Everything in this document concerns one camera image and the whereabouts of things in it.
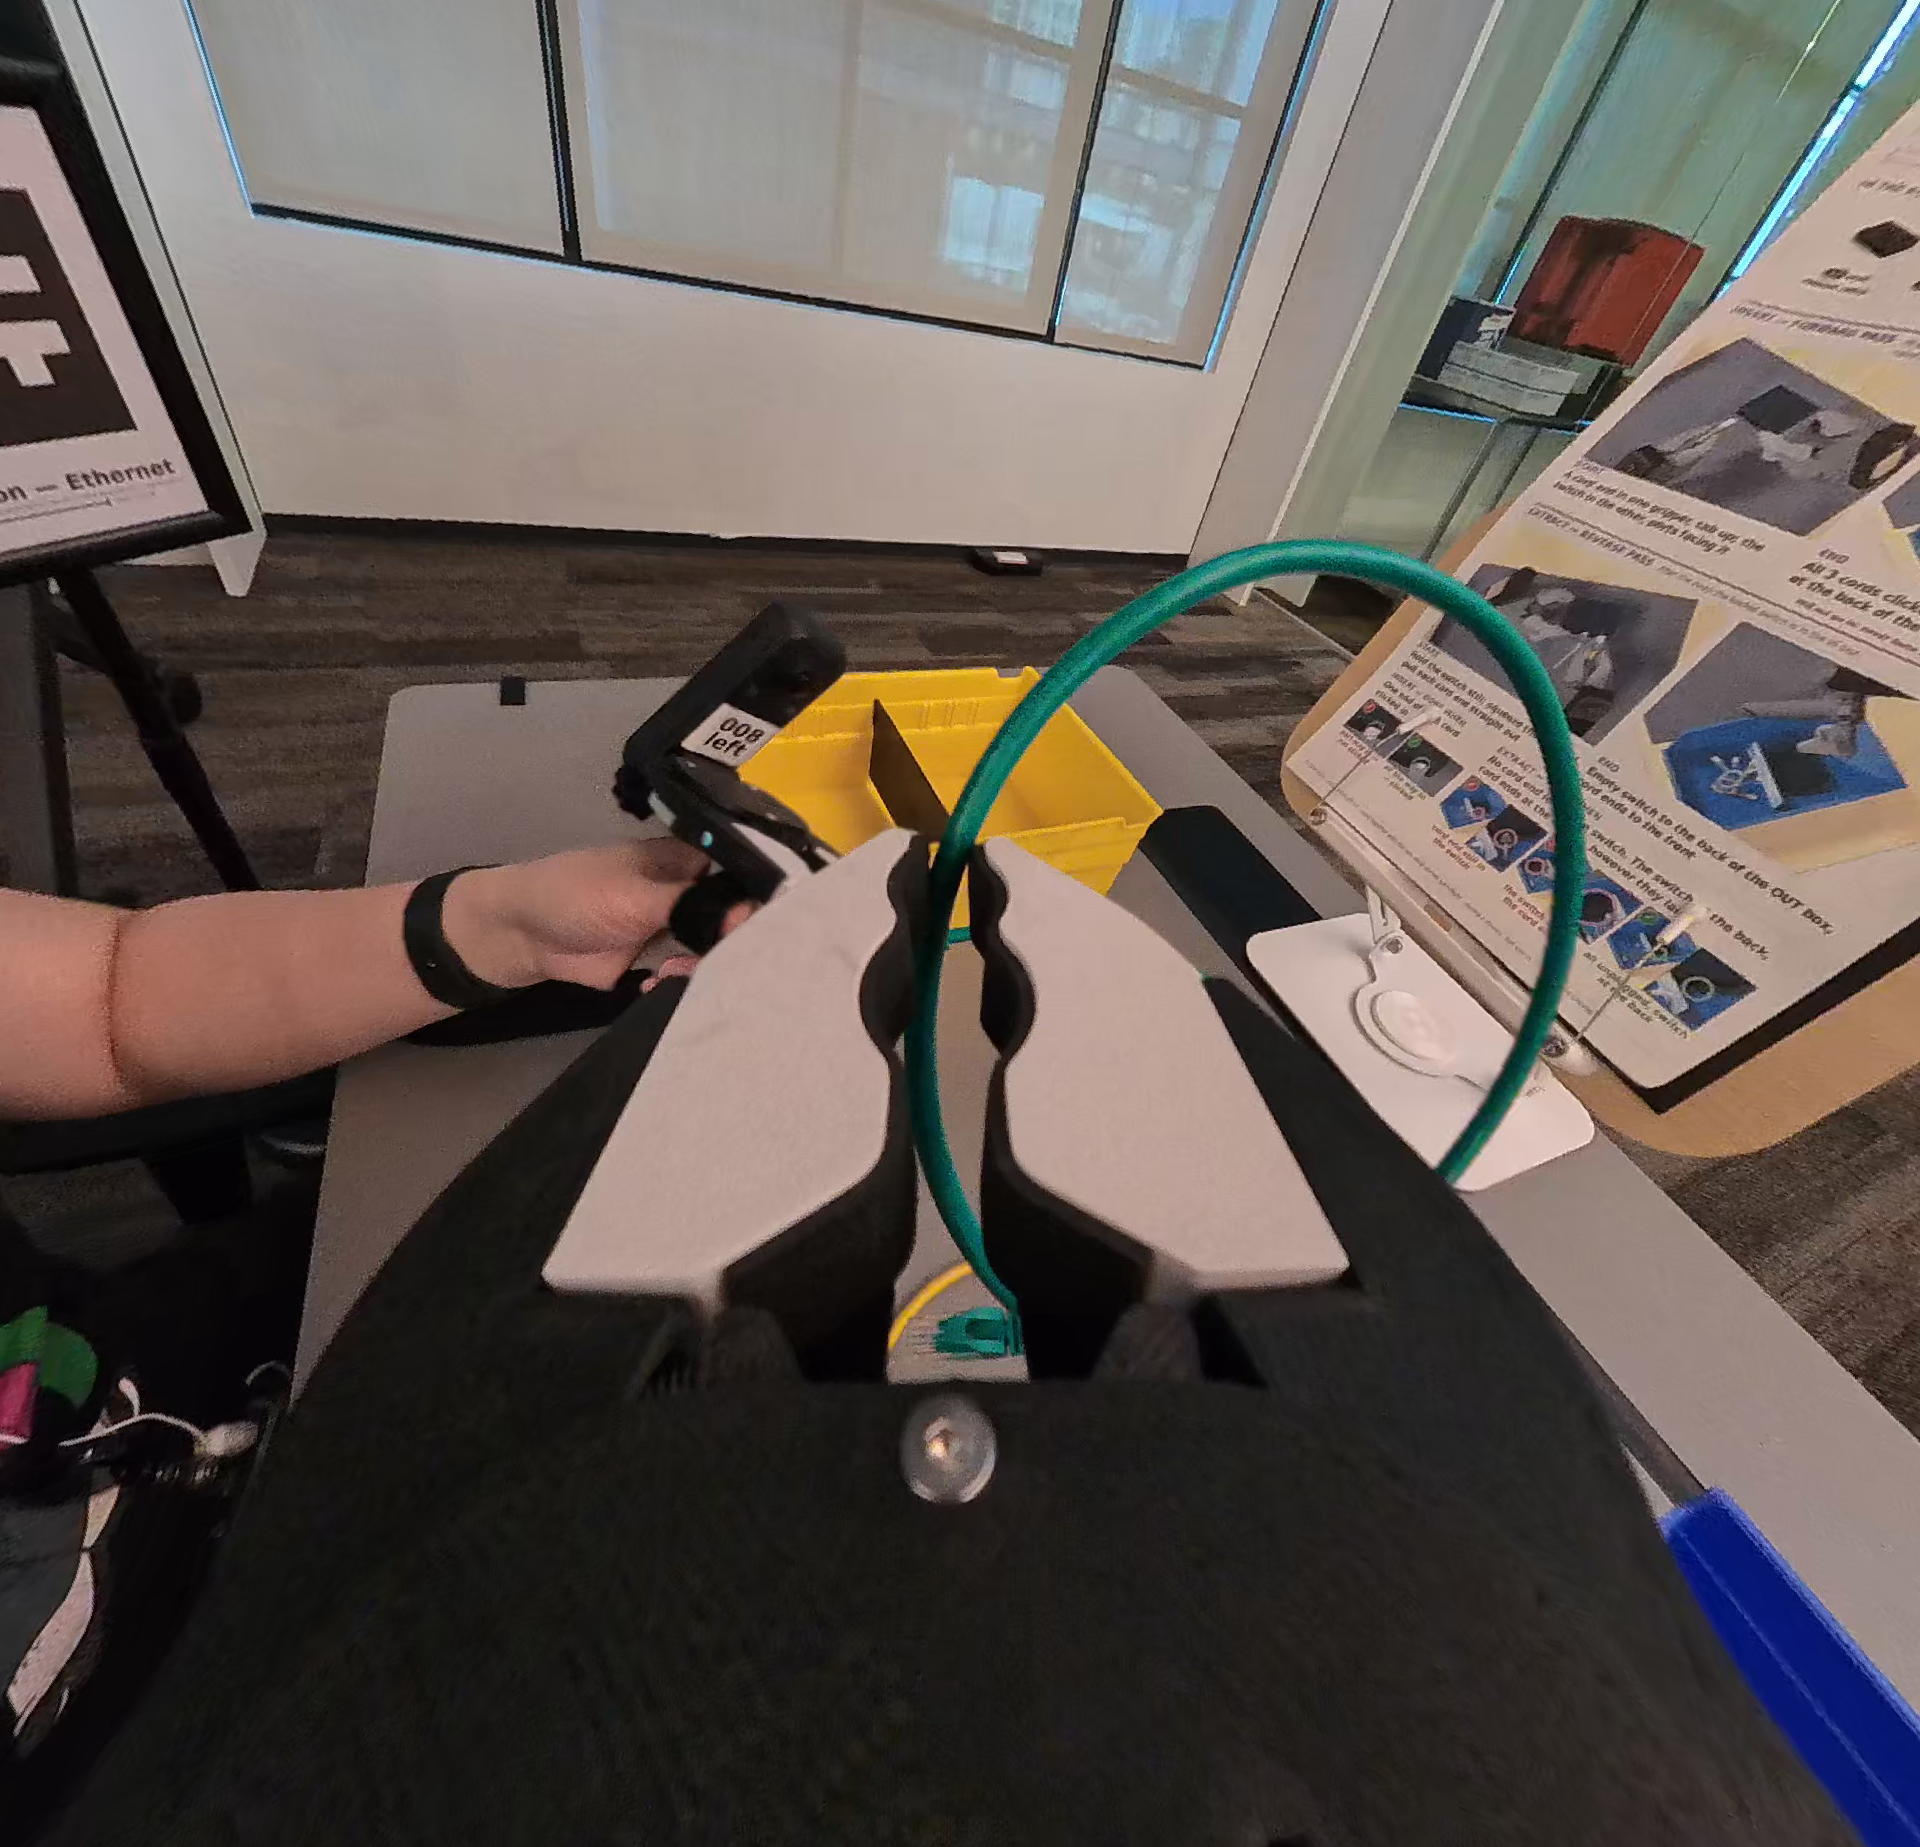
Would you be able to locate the blue plastic bin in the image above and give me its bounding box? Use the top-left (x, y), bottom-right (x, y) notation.
top-left (1664, 1486), bottom-right (1920, 1847)

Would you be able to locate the wooden instruction board with stand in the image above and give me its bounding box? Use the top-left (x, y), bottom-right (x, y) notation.
top-left (1245, 100), bottom-right (1920, 1192)

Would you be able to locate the person's left hand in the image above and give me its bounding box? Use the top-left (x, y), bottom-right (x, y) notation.
top-left (448, 836), bottom-right (756, 995)

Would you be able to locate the large window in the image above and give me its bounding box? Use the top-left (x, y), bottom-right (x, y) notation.
top-left (158, 0), bottom-right (1361, 371)

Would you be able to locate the black framed marker sign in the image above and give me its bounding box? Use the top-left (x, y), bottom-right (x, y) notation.
top-left (0, 52), bottom-right (268, 892)

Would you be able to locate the yellow plastic bin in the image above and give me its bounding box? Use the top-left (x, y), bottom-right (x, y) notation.
top-left (738, 665), bottom-right (1166, 903)

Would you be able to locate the yellow ethernet cable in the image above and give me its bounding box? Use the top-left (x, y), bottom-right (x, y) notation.
top-left (886, 1260), bottom-right (979, 1355)

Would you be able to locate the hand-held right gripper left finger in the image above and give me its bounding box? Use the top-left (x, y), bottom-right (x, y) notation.
top-left (540, 829), bottom-right (933, 1315)

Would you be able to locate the green ethernet cable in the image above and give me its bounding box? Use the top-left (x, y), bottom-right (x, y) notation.
top-left (905, 539), bottom-right (1592, 1362)

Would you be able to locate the red box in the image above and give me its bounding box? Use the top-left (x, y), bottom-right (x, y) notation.
top-left (1508, 213), bottom-right (1706, 364)

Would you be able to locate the colourful printed clothing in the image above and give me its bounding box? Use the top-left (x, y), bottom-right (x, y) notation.
top-left (0, 1234), bottom-right (305, 1775)

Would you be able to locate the black wristband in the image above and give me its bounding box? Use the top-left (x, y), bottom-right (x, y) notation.
top-left (404, 865), bottom-right (523, 1012)

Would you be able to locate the person's left forearm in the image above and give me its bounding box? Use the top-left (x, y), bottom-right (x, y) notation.
top-left (0, 886), bottom-right (435, 1126)

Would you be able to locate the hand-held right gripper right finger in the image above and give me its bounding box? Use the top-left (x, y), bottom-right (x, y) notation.
top-left (974, 836), bottom-right (1357, 1306)

